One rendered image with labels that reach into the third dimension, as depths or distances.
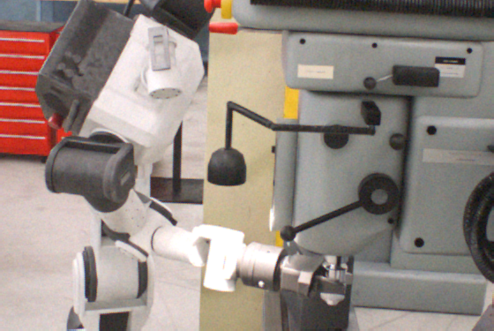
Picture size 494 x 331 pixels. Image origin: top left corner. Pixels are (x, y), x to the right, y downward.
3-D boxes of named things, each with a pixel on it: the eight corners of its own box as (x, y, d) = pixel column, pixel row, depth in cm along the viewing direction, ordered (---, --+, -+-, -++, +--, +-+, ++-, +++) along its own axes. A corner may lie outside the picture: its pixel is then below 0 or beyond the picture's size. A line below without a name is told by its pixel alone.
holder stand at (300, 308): (299, 331, 203) (305, 252, 198) (279, 291, 224) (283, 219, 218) (348, 328, 205) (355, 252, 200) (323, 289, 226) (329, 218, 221)
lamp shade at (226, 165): (200, 176, 160) (201, 144, 159) (235, 172, 163) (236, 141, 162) (216, 188, 154) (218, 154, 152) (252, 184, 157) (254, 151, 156)
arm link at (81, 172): (70, 207, 176) (47, 181, 164) (82, 168, 180) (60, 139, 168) (123, 215, 173) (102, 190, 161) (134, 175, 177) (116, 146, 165)
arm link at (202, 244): (227, 231, 170) (186, 221, 180) (219, 276, 170) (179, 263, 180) (251, 234, 174) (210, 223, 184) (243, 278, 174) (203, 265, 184)
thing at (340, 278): (317, 298, 166) (319, 272, 165) (324, 289, 170) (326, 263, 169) (340, 304, 165) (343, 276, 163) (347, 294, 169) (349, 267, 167)
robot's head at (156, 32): (150, 84, 169) (144, 71, 161) (146, 43, 171) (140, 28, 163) (182, 79, 169) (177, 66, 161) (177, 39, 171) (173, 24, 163)
